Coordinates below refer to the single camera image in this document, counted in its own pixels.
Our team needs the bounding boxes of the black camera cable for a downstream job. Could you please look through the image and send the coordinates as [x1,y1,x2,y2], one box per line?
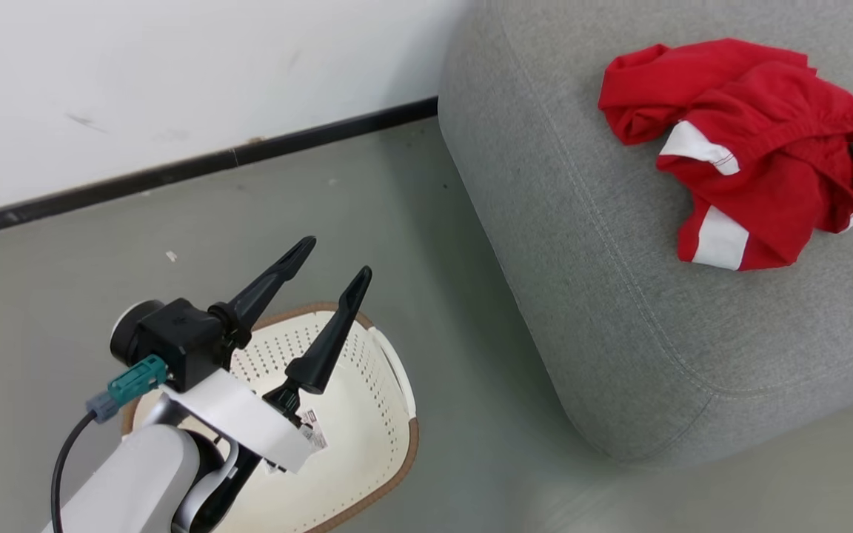
[51,411,98,533]

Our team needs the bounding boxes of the cream perforated laundry basket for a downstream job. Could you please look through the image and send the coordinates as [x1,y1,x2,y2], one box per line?
[121,301,420,533]

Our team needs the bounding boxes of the red and white garment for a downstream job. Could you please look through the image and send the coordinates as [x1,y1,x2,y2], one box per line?
[597,38,853,272]

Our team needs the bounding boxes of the teal cable connector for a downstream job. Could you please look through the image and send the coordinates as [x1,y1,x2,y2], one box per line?
[86,354,169,424]

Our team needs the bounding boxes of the black wall baseboard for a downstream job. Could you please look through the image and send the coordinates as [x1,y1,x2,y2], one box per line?
[0,96,439,242]

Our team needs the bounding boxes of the grey fabric sofa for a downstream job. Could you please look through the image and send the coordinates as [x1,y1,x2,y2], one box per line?
[438,0,853,463]

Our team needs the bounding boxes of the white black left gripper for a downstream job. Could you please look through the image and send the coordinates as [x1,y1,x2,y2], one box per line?
[110,235,373,475]

